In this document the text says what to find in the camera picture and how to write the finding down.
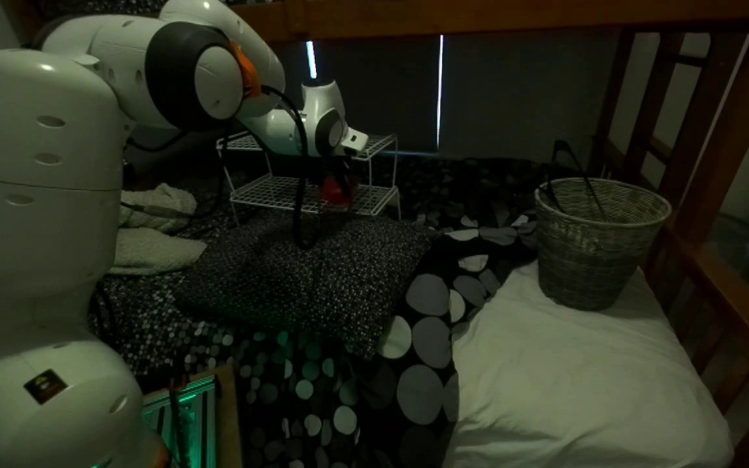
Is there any red bowl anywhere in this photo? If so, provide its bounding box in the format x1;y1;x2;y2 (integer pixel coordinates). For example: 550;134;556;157
321;176;349;205

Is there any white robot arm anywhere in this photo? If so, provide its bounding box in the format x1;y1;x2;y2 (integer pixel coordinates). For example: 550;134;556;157
0;0;364;468

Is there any black speckled pillow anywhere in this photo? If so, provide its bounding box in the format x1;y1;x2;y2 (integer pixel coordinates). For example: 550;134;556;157
174;212;437;359

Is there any black white dotted blanket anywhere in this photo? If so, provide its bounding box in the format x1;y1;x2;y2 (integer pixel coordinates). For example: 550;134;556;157
92;159;544;468

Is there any woven wicker basket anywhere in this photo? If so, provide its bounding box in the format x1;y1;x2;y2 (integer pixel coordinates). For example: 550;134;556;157
533;176;671;313

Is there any white fluffy towel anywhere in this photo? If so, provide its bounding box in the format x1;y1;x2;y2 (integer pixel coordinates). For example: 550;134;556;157
109;183;209;276

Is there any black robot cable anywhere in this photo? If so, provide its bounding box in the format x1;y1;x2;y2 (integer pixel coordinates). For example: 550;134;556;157
255;82;330;255

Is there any white wire rack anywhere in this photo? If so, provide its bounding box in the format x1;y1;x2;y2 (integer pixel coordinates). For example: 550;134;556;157
215;132;404;215

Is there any wooden bunk bed frame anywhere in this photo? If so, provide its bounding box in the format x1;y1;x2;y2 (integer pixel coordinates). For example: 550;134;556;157
240;0;749;468

